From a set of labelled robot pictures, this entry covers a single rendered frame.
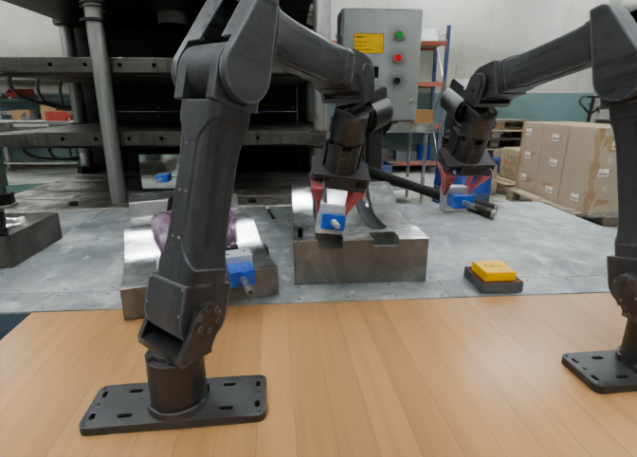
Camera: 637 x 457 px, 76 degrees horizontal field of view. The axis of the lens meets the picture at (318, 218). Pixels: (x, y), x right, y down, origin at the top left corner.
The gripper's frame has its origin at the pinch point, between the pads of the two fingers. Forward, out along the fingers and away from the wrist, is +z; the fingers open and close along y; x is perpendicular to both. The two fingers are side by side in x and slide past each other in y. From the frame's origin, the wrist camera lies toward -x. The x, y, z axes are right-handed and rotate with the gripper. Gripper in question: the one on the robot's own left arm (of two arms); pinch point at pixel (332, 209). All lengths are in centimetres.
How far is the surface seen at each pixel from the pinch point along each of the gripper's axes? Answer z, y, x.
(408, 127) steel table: 114, -111, -332
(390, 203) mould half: 10.2, -17.1, -20.5
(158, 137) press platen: 28, 56, -73
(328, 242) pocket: 7.9, -0.7, 0.1
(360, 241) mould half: 4.1, -6.2, 3.5
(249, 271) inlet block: 5.6, 13.5, 13.2
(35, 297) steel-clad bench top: 19, 52, 12
